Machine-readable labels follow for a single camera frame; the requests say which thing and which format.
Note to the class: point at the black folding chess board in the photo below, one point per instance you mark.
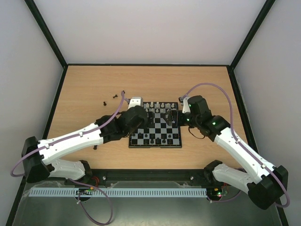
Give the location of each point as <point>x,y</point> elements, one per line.
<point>160,127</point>

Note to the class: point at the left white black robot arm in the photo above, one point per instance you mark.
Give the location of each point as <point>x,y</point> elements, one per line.
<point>42,159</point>

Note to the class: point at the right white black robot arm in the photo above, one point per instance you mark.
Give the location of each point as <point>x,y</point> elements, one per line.
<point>262,181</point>

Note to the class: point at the light blue slotted cable duct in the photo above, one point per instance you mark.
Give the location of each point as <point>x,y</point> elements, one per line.
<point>120,192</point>

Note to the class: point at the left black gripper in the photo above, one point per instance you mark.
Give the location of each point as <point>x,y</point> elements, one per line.
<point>151,116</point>

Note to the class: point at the black aluminium frame rail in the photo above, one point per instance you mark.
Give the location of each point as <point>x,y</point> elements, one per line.
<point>145,175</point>

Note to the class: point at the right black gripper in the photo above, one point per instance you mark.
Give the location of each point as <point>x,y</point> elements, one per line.
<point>175,117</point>

